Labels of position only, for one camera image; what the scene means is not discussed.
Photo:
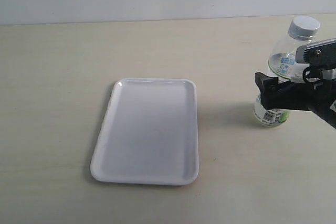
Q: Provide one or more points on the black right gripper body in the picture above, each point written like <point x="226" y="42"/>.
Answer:
<point x="319" y="98"/>

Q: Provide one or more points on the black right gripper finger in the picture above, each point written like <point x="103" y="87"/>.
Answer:
<point x="268" y="88"/>

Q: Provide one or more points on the clear plastic drink bottle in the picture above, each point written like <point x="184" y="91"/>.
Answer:
<point x="282" y="64"/>

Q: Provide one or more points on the white bottle cap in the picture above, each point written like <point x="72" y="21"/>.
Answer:
<point x="303" y="28"/>

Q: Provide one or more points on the white plastic tray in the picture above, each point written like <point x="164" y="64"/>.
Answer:
<point x="149" y="134"/>

